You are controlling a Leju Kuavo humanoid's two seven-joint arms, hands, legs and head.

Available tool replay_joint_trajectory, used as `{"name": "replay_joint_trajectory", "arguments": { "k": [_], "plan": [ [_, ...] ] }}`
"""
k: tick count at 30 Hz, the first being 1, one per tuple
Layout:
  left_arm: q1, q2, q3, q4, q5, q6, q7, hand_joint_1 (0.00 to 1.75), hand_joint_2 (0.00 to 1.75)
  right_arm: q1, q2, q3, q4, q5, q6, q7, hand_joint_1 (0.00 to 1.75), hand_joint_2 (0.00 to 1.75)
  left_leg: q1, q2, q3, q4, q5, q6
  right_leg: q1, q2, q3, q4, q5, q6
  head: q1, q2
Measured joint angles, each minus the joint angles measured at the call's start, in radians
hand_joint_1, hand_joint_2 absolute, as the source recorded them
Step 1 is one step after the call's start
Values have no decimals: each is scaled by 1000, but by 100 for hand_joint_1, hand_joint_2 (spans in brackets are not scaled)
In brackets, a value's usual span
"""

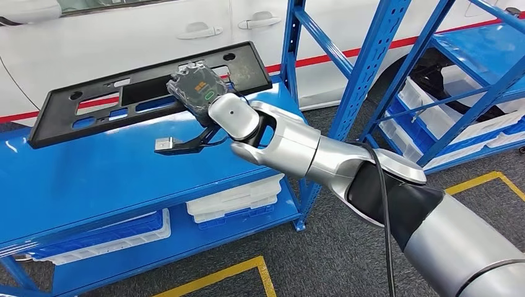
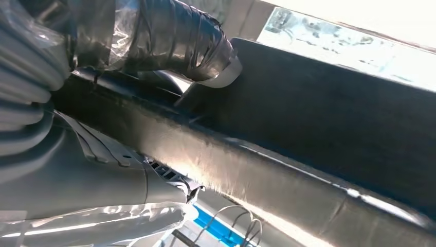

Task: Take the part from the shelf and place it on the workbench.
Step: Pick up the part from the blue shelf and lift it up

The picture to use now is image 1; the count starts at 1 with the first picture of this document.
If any black plastic frame part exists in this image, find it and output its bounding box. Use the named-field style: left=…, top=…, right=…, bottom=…
left=27, top=41, right=274, bottom=150

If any blue metal shelf rack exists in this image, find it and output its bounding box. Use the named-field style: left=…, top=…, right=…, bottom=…
left=0, top=0, right=413, bottom=297

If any black trim part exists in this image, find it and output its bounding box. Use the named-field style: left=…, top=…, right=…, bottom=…
left=410, top=59, right=507, bottom=124

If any blue wheeled shelf rack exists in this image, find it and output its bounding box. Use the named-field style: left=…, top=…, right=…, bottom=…
left=358, top=0, right=525, bottom=175

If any white plastic bin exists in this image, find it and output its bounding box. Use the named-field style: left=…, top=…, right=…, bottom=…
left=185, top=174, right=285, bottom=224
left=397, top=65, right=525, bottom=142

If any white plastic crate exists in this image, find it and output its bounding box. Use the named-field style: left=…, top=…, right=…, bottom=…
left=485, top=131, right=525, bottom=149
left=377, top=119, right=493, bottom=171
left=24, top=208, right=172, bottom=267

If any white car with red stripe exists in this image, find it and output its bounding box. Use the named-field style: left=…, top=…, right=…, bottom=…
left=0, top=0, right=525, bottom=128

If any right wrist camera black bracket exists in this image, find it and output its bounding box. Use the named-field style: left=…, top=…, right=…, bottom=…
left=154, top=123, right=230, bottom=157

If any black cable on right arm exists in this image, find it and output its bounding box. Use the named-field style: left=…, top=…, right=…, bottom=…
left=349, top=141, right=397, bottom=297

